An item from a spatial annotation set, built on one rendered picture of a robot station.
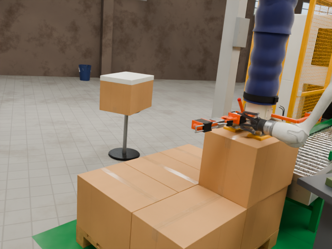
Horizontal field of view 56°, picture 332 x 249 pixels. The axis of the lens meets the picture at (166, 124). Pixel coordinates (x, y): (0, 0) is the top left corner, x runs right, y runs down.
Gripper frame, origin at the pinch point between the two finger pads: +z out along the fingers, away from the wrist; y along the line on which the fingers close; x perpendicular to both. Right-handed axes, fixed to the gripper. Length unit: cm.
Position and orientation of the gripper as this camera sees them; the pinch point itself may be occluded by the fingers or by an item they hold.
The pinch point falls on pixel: (236, 117)
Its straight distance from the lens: 201.0
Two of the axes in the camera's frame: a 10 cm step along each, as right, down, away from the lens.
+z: -7.1, -2.7, 6.6
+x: 7.0, -1.3, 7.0
